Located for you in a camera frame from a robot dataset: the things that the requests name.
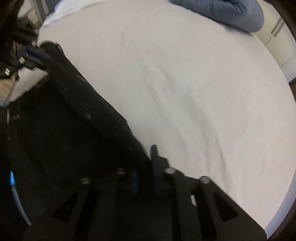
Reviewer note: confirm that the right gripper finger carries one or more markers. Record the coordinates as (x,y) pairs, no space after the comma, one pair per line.
(161,167)

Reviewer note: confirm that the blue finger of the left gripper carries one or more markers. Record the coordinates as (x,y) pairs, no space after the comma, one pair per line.
(34,58)

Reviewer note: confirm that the black denim pants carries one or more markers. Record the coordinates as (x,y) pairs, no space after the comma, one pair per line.
(71,168)

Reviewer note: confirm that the white bed sheet mattress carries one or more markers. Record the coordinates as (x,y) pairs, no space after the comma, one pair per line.
(212,98)

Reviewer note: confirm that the blue folded quilt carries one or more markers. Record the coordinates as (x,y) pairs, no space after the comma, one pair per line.
(244,15)

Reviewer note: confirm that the white wardrobe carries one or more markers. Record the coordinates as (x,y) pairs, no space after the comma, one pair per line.
(278,39)

